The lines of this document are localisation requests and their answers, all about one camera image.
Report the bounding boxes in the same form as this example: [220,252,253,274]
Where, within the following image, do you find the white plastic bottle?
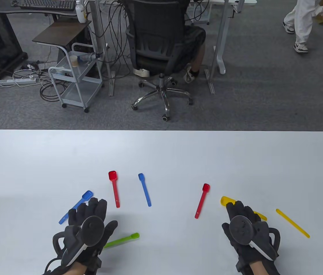
[75,0,87,23]

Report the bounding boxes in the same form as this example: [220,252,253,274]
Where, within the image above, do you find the brown side table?
[32,20,92,62]

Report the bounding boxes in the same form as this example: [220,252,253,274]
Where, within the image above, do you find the black desk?
[0,0,93,18]

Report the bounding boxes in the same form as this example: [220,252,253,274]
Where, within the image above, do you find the large red measuring spoon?
[108,171,120,208]

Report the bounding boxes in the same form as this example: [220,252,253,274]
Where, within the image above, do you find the person's left forearm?
[63,263,89,275]

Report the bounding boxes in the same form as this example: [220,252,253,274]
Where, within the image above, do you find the white power strip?
[0,78,37,87]

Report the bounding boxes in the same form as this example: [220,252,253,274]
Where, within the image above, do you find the person's right forearm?
[250,262,268,275]

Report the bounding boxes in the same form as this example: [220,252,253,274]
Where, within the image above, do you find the person's left hand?
[63,197,118,273]

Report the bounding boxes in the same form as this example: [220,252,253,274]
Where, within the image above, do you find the white desk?
[88,0,258,97]

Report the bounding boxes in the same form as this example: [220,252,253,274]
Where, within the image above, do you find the blue grey handheld device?
[78,52,103,63]

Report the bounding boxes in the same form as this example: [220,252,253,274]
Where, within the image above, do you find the tiny yellow measuring spoon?
[276,209,310,238]

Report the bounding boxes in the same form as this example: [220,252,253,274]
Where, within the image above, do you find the white drawer unit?
[187,4,210,25]

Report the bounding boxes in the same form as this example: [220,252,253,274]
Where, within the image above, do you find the person's right hand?
[222,201,280,275]

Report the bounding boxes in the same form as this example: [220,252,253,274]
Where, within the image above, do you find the hanging black cables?
[101,0,134,78]

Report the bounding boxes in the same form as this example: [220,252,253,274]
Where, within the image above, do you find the black wrist camera strap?
[235,256,251,275]

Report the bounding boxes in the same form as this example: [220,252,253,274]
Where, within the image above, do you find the grey metal trolley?
[48,42,105,113]

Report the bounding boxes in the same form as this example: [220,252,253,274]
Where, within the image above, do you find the large blue measuring spoon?
[59,190,93,225]

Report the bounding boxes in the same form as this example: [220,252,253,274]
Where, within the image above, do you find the small red measuring spoon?
[195,183,211,219]

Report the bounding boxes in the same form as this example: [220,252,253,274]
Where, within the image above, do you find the black white hand controller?
[229,215,281,262]
[53,215,105,267]

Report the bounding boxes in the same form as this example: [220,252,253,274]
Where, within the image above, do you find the green measuring spoon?
[103,233,140,248]

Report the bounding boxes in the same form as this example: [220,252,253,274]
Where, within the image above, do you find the large yellow measuring spoon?
[220,196,267,221]

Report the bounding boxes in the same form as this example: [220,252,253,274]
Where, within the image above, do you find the black mesh office chair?
[126,0,194,121]

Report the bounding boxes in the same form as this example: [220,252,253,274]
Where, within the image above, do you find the black cable coil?
[40,75,64,102]

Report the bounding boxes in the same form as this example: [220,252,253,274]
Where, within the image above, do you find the small blue measuring spoon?
[138,173,152,207]

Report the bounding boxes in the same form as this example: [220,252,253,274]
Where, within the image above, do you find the black computer keyboard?
[20,0,77,11]

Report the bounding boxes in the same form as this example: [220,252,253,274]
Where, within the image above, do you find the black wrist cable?
[44,257,63,275]

